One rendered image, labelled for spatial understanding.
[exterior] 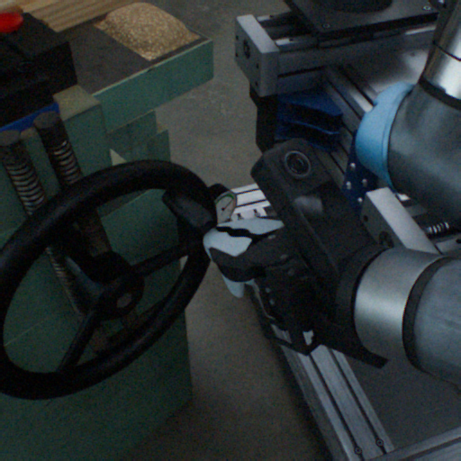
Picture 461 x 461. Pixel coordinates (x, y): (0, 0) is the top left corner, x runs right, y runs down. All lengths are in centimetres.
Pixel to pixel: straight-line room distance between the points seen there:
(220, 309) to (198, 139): 73
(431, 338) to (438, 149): 14
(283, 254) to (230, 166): 152
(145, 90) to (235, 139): 134
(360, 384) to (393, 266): 88
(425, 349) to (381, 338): 3
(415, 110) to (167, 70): 40
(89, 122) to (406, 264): 34
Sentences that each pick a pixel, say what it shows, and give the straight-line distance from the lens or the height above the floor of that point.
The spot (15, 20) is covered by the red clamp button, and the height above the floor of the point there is 102.
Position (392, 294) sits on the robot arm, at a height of 100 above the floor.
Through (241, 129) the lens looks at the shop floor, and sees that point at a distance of 211.
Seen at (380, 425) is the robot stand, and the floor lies 23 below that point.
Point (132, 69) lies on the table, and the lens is 74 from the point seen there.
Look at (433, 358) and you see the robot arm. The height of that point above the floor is 99.
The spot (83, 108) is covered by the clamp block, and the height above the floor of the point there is 96.
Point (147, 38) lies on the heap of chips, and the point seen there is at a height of 92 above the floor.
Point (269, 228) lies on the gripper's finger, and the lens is 50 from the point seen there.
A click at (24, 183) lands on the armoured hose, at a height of 93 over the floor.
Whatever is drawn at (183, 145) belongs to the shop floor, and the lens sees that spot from 204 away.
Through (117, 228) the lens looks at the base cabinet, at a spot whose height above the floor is 68.
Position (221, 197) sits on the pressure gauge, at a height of 69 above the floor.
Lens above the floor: 128
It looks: 47 degrees down
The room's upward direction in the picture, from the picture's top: straight up
